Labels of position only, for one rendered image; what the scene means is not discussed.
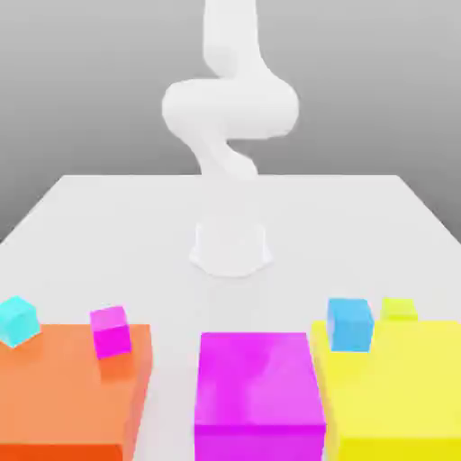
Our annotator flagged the small blue cube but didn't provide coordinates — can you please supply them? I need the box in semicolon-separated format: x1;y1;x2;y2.
326;297;375;353

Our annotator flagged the small magenta cube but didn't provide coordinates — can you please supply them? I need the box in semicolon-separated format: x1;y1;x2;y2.
88;304;133;360

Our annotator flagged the small lime cube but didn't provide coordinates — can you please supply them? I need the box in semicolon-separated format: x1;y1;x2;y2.
380;297;420;322

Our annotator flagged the small cyan cube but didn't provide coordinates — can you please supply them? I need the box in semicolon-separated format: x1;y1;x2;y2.
0;294;41;349

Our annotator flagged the large magenta box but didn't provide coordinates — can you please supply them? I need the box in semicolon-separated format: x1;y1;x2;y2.
194;331;328;461

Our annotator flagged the large yellow box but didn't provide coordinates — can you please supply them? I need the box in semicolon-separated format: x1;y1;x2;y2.
310;319;461;461

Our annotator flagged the large orange box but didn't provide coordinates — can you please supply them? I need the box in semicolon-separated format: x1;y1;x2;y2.
0;322;154;461

